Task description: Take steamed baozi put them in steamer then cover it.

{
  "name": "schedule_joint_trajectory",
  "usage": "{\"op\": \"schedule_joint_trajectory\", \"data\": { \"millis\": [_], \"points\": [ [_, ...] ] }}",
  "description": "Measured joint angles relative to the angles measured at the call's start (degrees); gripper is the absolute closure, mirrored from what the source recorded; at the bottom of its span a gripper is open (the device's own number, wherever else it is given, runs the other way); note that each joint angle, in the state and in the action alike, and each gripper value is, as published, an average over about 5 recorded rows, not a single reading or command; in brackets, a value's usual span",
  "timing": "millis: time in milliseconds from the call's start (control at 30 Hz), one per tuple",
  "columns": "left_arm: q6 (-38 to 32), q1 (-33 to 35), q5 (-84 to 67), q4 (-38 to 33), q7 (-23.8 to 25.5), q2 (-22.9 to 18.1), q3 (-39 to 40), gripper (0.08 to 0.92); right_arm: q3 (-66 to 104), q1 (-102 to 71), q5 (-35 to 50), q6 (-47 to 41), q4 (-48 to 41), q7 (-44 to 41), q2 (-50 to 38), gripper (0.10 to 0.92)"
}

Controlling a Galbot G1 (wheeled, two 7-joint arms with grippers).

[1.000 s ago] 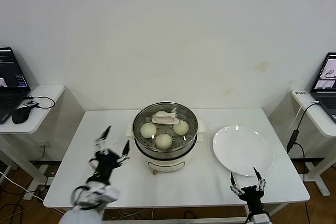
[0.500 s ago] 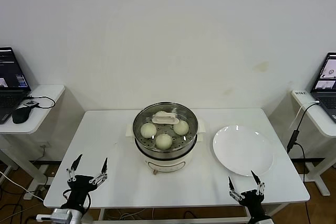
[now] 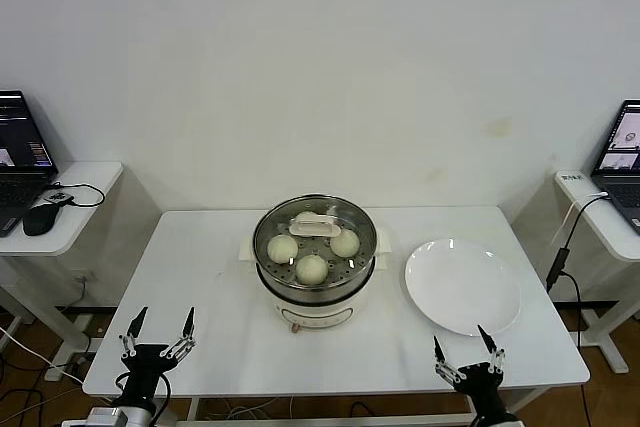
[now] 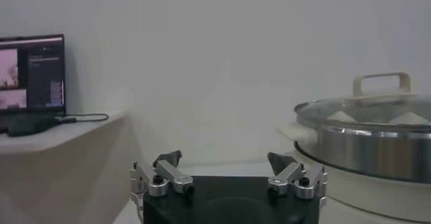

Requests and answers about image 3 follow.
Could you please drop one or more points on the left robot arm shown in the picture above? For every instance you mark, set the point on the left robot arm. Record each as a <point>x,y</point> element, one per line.
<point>115,417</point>

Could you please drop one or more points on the stainless steel steamer basket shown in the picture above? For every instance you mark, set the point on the stainless steel steamer basket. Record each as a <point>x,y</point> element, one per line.
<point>350,283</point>

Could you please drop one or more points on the white floor power strip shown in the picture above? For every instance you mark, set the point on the white floor power strip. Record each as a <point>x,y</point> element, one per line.
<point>61,373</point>

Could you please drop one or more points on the white paper label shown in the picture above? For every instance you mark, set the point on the white paper label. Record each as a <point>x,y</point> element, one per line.
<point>572,177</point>

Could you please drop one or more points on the white side table with label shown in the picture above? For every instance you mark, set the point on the white side table with label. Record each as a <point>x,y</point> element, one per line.
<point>600,227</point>

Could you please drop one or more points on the black computer mouse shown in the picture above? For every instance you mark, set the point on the black computer mouse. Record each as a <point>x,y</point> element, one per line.
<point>40,219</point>

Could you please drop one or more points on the black laptop with dark screen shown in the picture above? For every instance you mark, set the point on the black laptop with dark screen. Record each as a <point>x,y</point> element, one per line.
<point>20,147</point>

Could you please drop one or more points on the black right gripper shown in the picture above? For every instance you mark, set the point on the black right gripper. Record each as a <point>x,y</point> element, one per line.
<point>480,382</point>

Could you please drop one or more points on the white steamed baozi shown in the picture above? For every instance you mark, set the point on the white steamed baozi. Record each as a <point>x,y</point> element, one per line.
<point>311,269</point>
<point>345,244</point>
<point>282,249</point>
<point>304,217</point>

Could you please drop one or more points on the grey laptop with camera views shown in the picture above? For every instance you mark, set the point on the grey laptop with camera views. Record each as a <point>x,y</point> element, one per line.
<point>620,147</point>

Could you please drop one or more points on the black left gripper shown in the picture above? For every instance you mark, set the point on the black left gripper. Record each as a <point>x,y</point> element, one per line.
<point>147,362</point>

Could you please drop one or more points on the small black usb hub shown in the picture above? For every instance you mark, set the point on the small black usb hub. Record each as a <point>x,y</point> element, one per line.
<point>57,198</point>

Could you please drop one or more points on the white round plate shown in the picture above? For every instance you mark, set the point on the white round plate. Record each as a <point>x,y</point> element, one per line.
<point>460,292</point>

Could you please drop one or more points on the white wall socket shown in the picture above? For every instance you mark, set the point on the white wall socket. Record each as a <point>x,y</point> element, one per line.
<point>82,277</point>

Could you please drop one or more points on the white side table with mouse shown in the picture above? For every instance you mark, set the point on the white side table with mouse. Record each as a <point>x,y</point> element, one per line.
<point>85,182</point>

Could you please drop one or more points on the white main table frame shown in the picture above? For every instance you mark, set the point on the white main table frame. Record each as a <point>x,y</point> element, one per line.
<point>350,417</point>

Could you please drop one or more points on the white electric cooker base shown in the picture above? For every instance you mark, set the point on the white electric cooker base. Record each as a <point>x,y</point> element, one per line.
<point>320,317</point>

